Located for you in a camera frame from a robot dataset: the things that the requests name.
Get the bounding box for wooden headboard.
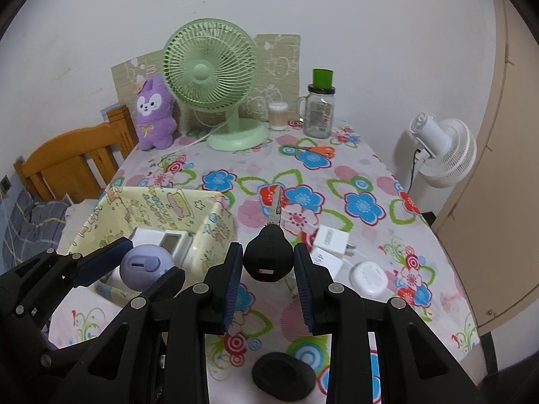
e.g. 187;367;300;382
13;105;137;203

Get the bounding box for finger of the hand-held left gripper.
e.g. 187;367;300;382
0;237;132;304
141;268;186;303

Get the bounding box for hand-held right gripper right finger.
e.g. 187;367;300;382
292;244;485;404

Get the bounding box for floral tablecloth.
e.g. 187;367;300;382
48;120;481;404

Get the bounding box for white standing fan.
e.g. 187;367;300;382
409;111;478;189

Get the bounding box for cream round case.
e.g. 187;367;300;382
349;261;389;297

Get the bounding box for grey plaid blanket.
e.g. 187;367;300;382
0;189;70;270

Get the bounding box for white fan cable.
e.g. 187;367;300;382
179;124;230;148

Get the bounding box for black round disc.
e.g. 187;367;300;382
252;351;316;402

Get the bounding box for orange handled scissors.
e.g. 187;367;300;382
282;144;336;157

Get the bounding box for beige printed mat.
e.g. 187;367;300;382
112;34;303;135

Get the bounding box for yellow printed storage box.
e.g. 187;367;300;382
67;185;235;308

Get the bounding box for green desk fan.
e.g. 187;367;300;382
163;19;270;152

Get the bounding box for purple plush toy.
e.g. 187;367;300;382
135;73;178;151

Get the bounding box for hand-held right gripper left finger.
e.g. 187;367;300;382
55;242;245;404

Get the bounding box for white pillow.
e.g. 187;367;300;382
57;200;106;253

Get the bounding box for blue printed card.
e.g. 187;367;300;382
100;102;127;119

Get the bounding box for purple round case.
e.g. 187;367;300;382
120;244;175;291

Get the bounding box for glass mug jar green lid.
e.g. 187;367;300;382
297;68;336;139

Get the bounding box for clear cotton swab jar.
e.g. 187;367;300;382
268;102;290;131

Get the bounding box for small white charger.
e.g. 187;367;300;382
312;225;356;262

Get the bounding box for white box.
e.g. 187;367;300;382
160;231;195;269
131;226;165;248

